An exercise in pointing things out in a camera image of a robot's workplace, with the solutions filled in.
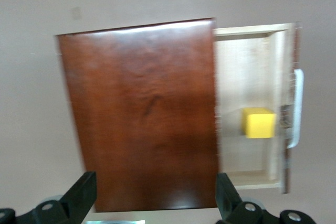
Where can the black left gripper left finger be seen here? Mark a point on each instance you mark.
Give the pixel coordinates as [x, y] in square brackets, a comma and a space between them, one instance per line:
[80, 195]

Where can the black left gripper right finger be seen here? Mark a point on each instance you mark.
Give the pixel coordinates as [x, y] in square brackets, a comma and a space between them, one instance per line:
[225, 195]

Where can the yellow cube block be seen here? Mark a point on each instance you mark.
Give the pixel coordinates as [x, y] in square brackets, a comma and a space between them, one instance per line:
[260, 125]

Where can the dark red wooden cabinet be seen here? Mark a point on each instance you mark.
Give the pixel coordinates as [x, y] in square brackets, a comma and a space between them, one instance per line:
[141, 113]

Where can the small tape patch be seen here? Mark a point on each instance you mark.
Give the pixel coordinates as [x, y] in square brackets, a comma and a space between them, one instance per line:
[77, 12]

